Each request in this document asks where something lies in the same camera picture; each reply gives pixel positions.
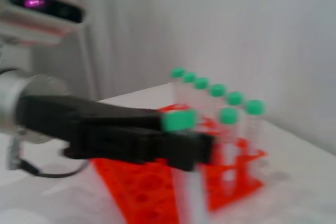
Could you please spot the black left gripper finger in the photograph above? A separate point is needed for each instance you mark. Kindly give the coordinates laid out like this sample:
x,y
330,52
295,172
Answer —
x,y
147,148

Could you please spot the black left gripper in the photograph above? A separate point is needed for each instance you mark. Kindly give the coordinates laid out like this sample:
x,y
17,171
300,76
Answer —
x,y
60,119

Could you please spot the green capped test tube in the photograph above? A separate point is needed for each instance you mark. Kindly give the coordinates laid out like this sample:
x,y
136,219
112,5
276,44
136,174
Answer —
x,y
256,107
179,120
229,116
190,77
201,83
218,90
178,72
235,98

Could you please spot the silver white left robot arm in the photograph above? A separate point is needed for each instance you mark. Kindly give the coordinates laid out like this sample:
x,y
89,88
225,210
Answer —
x,y
18,98

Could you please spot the orange test tube rack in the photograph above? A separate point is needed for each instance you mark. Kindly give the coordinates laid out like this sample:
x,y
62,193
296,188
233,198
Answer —
x,y
231,182

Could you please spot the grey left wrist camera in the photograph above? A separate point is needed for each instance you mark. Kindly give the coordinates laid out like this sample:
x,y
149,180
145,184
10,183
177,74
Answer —
x,y
39,11

